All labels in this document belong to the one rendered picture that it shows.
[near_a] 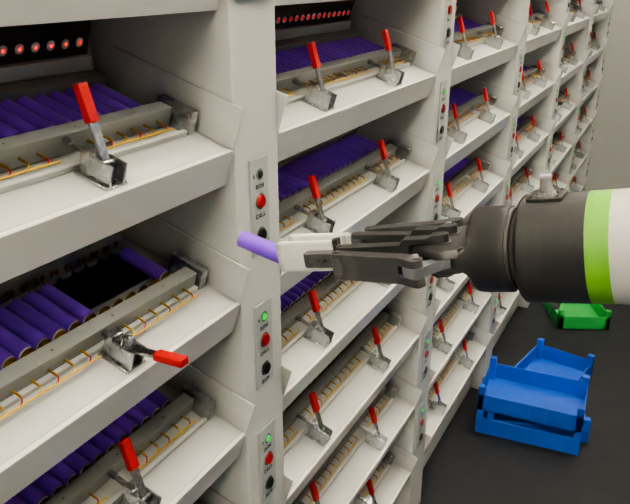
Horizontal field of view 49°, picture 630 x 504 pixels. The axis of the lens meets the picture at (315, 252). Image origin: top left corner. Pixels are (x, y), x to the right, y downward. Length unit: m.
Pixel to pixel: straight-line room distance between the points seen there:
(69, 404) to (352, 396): 0.76
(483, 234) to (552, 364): 2.09
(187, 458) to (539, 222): 0.54
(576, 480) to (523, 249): 1.62
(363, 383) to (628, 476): 1.04
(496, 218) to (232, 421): 0.50
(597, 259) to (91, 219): 0.42
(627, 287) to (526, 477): 1.59
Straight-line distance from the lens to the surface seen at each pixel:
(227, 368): 0.92
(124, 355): 0.73
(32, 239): 0.60
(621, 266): 0.56
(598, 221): 0.57
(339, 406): 1.33
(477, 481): 2.08
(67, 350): 0.72
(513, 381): 2.37
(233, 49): 0.78
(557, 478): 2.15
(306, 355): 1.11
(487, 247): 0.59
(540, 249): 0.57
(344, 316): 1.23
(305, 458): 1.21
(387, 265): 0.60
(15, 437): 0.67
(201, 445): 0.93
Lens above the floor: 1.31
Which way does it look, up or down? 22 degrees down
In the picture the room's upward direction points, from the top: straight up
